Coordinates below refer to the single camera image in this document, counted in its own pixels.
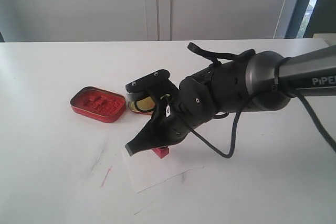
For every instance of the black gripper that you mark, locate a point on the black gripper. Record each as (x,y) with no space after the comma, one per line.
(172,121)

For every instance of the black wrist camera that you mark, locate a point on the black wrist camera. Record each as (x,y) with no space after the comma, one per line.
(154,85)

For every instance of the red stamp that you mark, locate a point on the red stamp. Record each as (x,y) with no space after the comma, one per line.
(161,152)

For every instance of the red ink pad tin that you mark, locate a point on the red ink pad tin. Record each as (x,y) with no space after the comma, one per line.
(98,104)

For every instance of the gold tin lid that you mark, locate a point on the gold tin lid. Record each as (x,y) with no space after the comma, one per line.
(147,103)

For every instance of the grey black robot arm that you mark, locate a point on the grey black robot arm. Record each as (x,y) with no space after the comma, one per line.
(231,84)

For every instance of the white paper sheet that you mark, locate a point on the white paper sheet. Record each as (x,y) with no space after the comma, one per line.
(146,169)

